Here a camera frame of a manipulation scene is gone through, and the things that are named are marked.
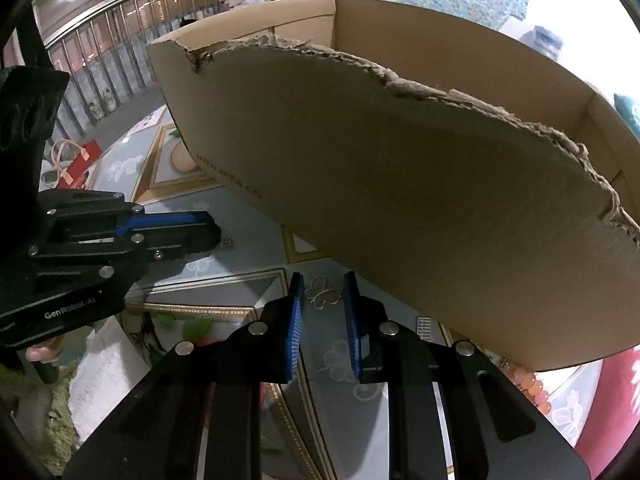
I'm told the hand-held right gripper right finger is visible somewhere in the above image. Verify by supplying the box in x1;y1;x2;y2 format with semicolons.
343;271;593;480

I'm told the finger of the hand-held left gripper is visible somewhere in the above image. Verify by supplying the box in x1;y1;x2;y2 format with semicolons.
37;191;213;241
30;222;222;281

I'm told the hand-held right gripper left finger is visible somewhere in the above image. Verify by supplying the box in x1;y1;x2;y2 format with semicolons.
62;272;307;480

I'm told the gold butterfly ornament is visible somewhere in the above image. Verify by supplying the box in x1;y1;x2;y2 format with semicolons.
304;276;346;310

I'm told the torn cardboard box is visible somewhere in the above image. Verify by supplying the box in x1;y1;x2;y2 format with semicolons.
146;0;640;373

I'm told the pink bead bracelet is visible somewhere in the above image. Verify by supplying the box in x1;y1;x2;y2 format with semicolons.
500;357;553;416

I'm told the person's left hand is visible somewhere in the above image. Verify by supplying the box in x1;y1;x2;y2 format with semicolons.
25;337;66;365

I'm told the red gift bag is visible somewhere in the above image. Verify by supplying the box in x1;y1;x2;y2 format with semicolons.
42;140;103;188

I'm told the metal stair railing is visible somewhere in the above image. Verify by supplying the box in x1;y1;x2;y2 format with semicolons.
32;0;251;136

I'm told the green fringed cloth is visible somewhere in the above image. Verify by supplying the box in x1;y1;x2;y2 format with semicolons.
0;360;76;471

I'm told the pink floral blanket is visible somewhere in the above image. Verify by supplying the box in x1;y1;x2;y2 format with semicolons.
575;345;640;480

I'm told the blue water jug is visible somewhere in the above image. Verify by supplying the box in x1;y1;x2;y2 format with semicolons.
520;25;566;63

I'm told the teal pillow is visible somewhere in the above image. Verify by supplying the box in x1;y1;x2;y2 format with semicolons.
614;92;640;141

